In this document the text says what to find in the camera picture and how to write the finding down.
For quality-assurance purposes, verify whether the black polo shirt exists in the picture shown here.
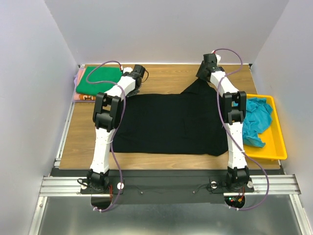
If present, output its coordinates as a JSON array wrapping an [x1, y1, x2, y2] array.
[[113, 79, 228, 156]]

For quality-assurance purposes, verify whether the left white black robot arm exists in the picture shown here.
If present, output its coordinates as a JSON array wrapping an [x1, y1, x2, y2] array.
[[78, 65, 148, 193]]

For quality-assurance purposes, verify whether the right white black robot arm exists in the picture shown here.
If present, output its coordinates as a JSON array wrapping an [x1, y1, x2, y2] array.
[[196, 51, 249, 191]]

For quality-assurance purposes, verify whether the folded green t shirt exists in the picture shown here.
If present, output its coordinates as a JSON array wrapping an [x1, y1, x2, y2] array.
[[76, 66, 122, 96]]

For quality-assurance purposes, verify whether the folded pink t shirt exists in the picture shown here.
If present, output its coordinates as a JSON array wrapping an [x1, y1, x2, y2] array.
[[78, 68, 86, 79]]

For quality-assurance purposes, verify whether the folded lilac t shirt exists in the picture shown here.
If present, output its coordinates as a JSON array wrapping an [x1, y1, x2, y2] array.
[[74, 70, 81, 87]]

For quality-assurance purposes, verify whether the folded orange patterned t shirt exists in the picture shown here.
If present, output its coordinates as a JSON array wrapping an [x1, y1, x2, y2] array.
[[73, 93, 95, 102]]

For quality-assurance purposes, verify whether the crumpled teal t shirt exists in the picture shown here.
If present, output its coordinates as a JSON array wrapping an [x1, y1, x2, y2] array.
[[242, 97, 273, 148]]

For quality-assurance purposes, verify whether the yellow plastic tray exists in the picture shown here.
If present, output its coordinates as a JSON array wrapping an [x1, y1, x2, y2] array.
[[244, 94, 288, 161]]

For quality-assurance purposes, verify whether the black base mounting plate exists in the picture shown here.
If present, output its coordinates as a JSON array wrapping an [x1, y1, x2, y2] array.
[[77, 170, 254, 208]]

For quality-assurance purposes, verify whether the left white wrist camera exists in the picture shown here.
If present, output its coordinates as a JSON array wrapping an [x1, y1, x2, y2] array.
[[120, 66, 133, 74]]

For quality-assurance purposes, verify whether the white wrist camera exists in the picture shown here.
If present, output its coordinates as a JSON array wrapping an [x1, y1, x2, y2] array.
[[212, 50, 221, 64], [120, 66, 133, 74]]

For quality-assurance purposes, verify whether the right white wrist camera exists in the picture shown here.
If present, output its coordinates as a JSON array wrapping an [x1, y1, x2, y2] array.
[[212, 50, 221, 64]]

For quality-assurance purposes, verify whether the aluminium extrusion rail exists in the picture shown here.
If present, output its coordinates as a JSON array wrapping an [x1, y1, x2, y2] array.
[[39, 175, 301, 197]]

